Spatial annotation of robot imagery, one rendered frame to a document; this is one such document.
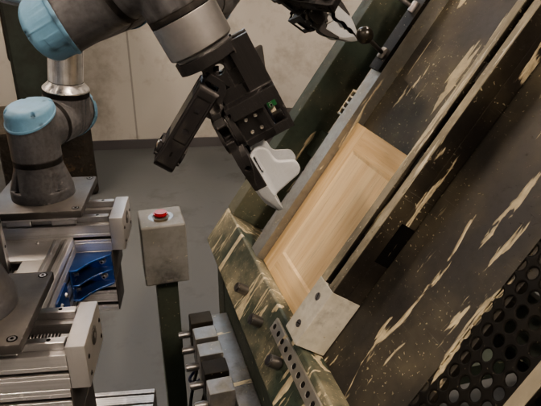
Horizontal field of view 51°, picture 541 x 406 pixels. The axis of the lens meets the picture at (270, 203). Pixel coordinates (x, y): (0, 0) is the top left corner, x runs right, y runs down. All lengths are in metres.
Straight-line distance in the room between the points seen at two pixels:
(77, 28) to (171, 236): 0.97
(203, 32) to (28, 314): 0.62
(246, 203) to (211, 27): 1.04
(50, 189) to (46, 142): 0.11
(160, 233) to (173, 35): 0.98
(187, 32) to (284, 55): 4.31
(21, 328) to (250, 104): 0.58
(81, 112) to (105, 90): 3.46
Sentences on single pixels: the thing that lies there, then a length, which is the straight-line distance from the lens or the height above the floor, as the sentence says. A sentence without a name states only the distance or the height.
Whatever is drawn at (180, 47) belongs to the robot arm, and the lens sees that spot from 0.61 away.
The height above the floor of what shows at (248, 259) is 0.89.
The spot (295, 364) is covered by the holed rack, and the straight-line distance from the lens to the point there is 1.11.
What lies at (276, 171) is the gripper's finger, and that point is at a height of 1.36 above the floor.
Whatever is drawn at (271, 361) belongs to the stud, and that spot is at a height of 0.88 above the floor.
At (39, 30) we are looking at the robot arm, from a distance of 0.66.
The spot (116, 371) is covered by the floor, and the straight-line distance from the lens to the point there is 2.53.
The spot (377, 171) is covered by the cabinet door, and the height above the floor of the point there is 1.18.
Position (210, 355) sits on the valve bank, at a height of 0.76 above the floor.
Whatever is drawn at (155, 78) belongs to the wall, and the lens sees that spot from 4.91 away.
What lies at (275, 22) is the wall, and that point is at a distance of 4.86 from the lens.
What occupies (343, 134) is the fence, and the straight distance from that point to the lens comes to 1.36.
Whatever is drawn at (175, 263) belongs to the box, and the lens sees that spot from 1.58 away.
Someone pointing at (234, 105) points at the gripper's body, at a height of 1.45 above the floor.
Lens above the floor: 1.60
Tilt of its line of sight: 24 degrees down
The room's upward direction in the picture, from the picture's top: straight up
